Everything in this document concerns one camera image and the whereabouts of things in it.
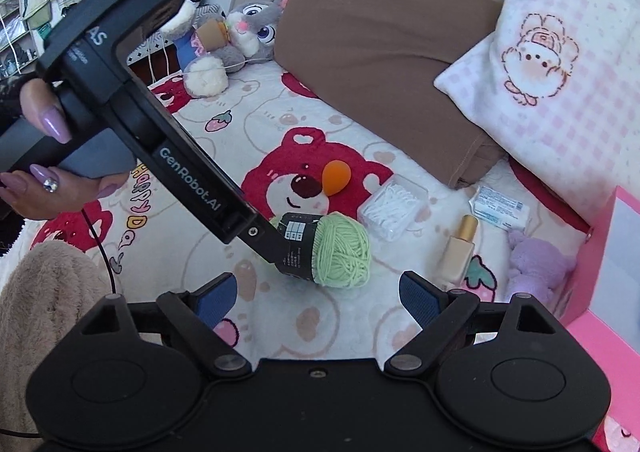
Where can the bear printed blanket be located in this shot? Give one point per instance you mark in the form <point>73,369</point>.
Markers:
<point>260,132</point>

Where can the white hanging bag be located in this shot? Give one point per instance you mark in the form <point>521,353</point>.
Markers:
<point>35,2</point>

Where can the white tissue pack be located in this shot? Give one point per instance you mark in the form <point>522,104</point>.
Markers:
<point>500,208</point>

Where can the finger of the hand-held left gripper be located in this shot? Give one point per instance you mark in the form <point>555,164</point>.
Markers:
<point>265,239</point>

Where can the pink cardboard box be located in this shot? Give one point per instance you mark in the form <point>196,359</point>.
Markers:
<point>595,252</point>

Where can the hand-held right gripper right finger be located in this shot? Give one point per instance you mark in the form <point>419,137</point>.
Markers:
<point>420,299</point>

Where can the person's left hand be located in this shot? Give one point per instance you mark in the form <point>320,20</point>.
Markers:
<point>45,107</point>

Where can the clear cotton swab box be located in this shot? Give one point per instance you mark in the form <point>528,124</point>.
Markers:
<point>390,207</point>

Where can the pink checked pillow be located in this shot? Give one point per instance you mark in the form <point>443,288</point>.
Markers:
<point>575,97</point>

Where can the beige foundation bottle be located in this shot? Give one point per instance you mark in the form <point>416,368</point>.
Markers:
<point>457,252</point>

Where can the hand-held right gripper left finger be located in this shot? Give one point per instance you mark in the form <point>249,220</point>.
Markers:
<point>217,299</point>

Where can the purple plush toy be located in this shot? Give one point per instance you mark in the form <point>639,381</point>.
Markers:
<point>537,264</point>

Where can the green yarn ball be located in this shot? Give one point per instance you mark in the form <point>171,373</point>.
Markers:
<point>345,252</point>

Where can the orange makeup sponge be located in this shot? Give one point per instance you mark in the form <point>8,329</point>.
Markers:
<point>336,176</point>

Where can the beige fluffy cloth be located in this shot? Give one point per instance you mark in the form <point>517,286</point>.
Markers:
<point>40,307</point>

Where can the grey rabbit plush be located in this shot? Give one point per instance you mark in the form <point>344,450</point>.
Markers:
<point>255,30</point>

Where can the brown pillow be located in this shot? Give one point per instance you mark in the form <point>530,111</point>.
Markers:
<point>375,47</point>

